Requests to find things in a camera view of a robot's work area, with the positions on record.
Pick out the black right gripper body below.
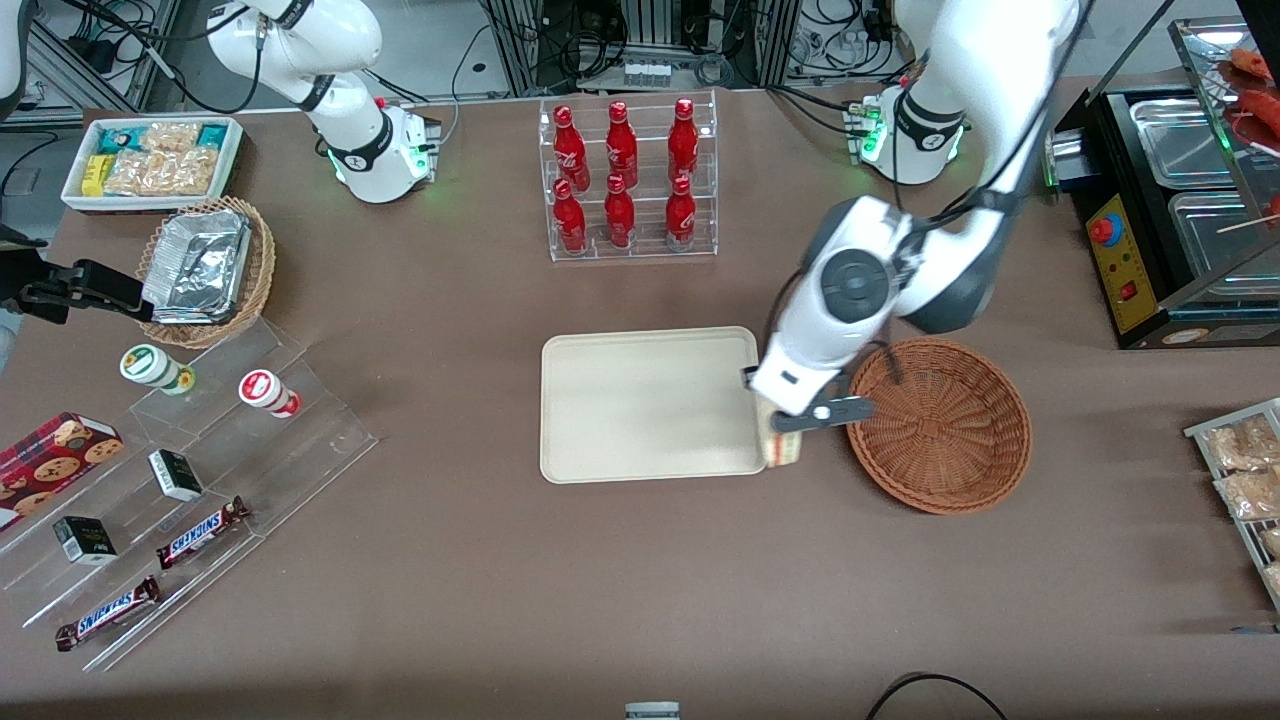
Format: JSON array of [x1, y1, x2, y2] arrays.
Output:
[[0, 225, 49, 323]]

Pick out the triangular sandwich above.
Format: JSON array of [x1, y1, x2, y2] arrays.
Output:
[[760, 403, 809, 469]]

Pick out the cream plastic tray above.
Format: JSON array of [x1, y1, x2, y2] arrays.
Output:
[[540, 326, 771, 485]]

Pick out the oval light wicker basket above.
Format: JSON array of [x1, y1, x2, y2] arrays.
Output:
[[135, 196, 277, 351]]

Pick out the round brown wicker basket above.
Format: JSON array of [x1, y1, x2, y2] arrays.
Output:
[[845, 338, 1033, 516]]

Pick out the tray of packaged snacks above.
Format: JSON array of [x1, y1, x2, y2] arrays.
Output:
[[1184, 398, 1280, 611]]

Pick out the white rectangular snack bin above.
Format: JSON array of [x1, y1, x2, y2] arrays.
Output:
[[61, 116, 245, 215]]

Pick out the green capped yogurt bottle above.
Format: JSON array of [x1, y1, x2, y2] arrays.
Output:
[[120, 344, 197, 396]]

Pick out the stacked foil containers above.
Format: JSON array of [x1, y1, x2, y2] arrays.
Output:
[[140, 209, 253, 326]]

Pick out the large clear cracker bag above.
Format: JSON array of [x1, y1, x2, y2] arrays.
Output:
[[104, 148, 219, 197]]

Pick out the clear acrylic bottle rack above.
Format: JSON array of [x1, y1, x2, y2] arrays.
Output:
[[538, 90, 719, 263]]

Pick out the red cookie box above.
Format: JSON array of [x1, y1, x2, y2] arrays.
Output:
[[0, 412, 125, 532]]

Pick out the small clear cracker bag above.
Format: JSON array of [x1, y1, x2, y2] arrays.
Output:
[[140, 122, 203, 153]]

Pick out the red cola bottle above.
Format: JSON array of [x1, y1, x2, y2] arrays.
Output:
[[667, 97, 700, 186], [603, 173, 637, 251], [664, 174, 697, 253], [605, 100, 639, 191], [552, 178, 588, 256], [552, 104, 591, 193]]

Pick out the red capped yogurt bottle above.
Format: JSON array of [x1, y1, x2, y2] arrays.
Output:
[[238, 369, 301, 419]]

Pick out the small black box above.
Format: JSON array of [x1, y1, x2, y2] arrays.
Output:
[[53, 516, 118, 567], [148, 449, 204, 503]]

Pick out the clear acrylic stepped display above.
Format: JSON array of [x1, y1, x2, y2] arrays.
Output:
[[0, 318, 379, 673]]

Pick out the snickers chocolate bar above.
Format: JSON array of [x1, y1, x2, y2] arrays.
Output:
[[55, 577, 162, 652], [156, 497, 251, 571]]

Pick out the aluminium equipment rack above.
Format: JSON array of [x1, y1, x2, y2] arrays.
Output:
[[478, 0, 803, 97]]

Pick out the black food warmer machine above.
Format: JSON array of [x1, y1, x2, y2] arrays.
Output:
[[1045, 15, 1280, 351]]

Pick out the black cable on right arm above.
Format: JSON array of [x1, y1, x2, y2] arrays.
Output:
[[60, 0, 267, 115]]

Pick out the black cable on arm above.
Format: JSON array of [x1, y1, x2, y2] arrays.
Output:
[[890, 0, 1089, 241], [60, 0, 267, 115]]

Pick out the aluminium frame with cables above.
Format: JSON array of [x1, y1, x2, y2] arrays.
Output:
[[20, 0, 183, 123]]

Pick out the black looped table cable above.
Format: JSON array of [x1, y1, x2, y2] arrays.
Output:
[[865, 672, 1011, 720]]

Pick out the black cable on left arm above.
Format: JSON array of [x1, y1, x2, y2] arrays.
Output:
[[890, 0, 1089, 241]]

